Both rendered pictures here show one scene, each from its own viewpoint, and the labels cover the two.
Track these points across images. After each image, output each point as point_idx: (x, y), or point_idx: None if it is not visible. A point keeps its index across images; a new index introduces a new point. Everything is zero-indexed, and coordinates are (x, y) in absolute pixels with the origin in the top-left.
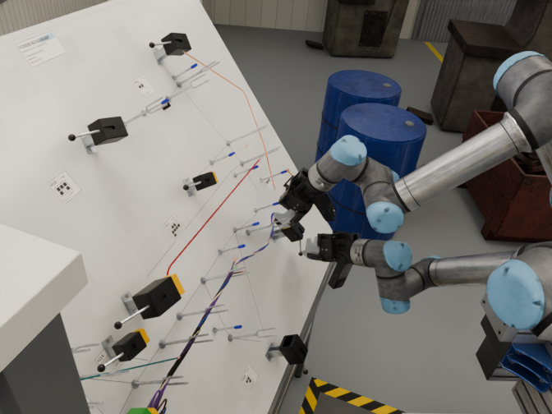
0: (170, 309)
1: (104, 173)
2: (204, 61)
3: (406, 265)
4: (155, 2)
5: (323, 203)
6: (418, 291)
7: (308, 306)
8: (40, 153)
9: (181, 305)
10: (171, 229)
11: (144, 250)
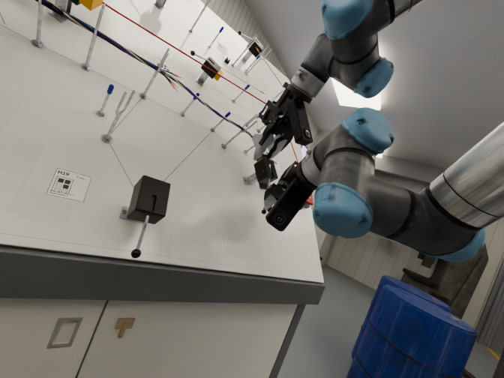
0: (86, 57)
1: (151, 12)
2: (274, 94)
3: (375, 130)
4: (262, 60)
5: (297, 110)
6: (397, 208)
7: (235, 266)
8: None
9: (100, 70)
10: (159, 62)
11: (123, 36)
